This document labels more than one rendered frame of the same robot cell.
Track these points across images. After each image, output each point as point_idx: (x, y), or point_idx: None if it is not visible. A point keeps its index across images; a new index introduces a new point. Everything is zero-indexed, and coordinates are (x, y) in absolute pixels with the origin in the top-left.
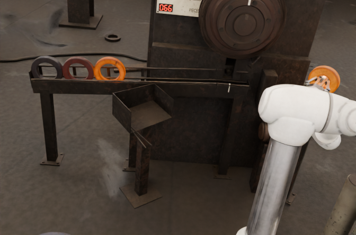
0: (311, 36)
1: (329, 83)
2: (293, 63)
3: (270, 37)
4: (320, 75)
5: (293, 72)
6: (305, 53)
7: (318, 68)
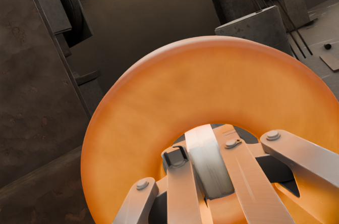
0: (53, 71)
1: (319, 150)
2: (57, 190)
3: None
4: (164, 151)
5: (82, 216)
6: (80, 132)
7: (100, 105)
